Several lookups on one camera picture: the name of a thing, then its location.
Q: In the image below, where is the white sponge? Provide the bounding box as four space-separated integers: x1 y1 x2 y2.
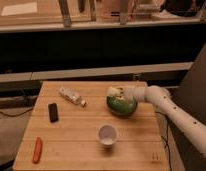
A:
107 87 123 98

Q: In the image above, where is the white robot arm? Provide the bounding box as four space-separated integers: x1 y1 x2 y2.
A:
123 86 206 159

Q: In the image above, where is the green ceramic bowl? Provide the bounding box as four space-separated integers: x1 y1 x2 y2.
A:
106 96 138 117

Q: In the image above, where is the white paper cup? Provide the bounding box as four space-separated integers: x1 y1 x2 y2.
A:
97 124 118 148

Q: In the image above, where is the black rectangular block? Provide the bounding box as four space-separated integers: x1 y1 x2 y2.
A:
48 103 59 123

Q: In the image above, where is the orange carrot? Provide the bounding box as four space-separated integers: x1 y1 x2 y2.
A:
32 137 42 163

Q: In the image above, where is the black cable beside table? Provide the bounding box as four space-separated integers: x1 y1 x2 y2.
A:
155 111 173 171

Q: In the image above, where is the black floor cable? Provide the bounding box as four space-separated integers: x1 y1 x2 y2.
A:
0 105 34 118

